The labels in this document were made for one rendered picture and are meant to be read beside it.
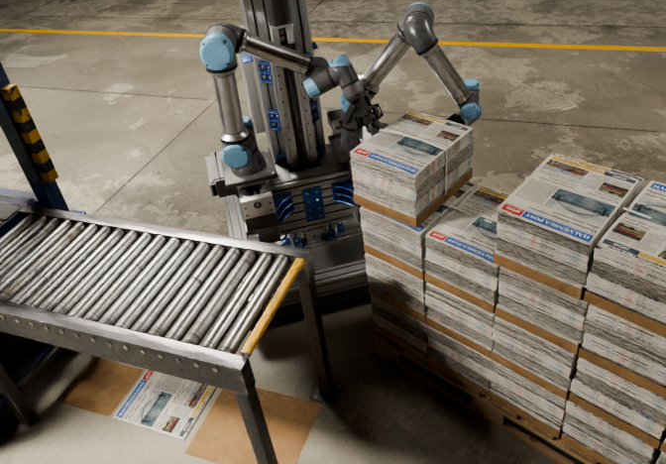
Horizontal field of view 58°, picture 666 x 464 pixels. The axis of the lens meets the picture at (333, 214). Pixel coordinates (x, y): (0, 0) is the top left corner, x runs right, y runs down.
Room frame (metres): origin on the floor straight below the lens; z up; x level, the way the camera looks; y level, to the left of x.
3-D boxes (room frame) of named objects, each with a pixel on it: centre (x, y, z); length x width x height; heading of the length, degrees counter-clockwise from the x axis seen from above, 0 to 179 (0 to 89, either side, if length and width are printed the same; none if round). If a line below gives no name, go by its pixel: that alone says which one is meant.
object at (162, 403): (1.70, 0.85, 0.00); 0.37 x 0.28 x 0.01; 65
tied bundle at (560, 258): (1.43, -0.72, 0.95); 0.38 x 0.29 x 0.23; 133
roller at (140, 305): (1.59, 0.64, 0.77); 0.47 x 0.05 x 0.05; 155
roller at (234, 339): (1.43, 0.29, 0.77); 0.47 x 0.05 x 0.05; 155
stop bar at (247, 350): (1.38, 0.22, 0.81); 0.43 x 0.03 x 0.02; 155
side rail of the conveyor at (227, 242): (1.90, 0.71, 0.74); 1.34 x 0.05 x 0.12; 65
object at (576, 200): (1.41, -0.71, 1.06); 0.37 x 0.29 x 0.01; 133
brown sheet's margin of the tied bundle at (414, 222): (1.79, -0.24, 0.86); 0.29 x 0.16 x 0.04; 44
